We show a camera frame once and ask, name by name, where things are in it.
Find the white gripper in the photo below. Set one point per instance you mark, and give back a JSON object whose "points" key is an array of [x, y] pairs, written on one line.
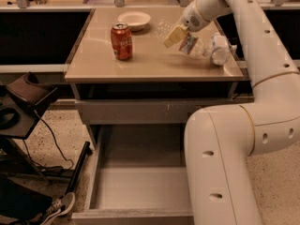
{"points": [[192, 20]]}

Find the clear plastic water bottle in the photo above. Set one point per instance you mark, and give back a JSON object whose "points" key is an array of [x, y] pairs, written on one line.
{"points": [[192, 45]]}

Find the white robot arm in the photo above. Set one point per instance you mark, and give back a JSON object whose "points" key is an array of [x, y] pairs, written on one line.
{"points": [[219, 139]]}

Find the white plastic bottle lying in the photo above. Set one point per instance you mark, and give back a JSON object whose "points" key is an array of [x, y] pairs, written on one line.
{"points": [[220, 49]]}

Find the grey cabinet with counter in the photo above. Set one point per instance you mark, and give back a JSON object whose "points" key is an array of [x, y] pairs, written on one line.
{"points": [[153, 72]]}

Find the closed grey top drawer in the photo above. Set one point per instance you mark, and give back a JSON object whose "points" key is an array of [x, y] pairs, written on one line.
{"points": [[155, 111]]}

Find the open grey middle drawer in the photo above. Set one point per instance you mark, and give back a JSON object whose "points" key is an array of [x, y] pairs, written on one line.
{"points": [[138, 177]]}

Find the white bowl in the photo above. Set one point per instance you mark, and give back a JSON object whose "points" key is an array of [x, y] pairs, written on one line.
{"points": [[136, 20]]}

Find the orange soda can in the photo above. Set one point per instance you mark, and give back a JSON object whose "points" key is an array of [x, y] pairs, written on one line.
{"points": [[121, 41]]}

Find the black pole on floor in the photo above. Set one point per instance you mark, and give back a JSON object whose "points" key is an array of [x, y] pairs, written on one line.
{"points": [[86, 151]]}

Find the black stand with tray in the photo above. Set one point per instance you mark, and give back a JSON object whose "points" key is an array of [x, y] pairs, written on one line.
{"points": [[25, 101]]}

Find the black and white sneaker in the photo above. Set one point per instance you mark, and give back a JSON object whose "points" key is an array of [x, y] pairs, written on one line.
{"points": [[58, 208]]}

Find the dark trouser leg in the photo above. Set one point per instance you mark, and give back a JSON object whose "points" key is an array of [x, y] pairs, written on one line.
{"points": [[21, 202]]}

